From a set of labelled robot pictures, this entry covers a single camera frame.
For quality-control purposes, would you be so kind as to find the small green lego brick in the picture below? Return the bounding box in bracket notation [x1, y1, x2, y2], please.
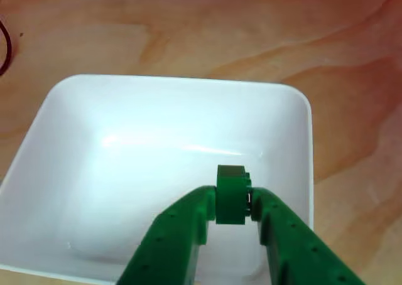
[215, 164, 252, 225]

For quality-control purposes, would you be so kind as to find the white plastic bin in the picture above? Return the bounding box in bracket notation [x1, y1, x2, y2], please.
[0, 73, 315, 282]

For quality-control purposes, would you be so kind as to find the dark thin cable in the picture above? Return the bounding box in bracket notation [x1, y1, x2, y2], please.
[0, 18, 13, 77]

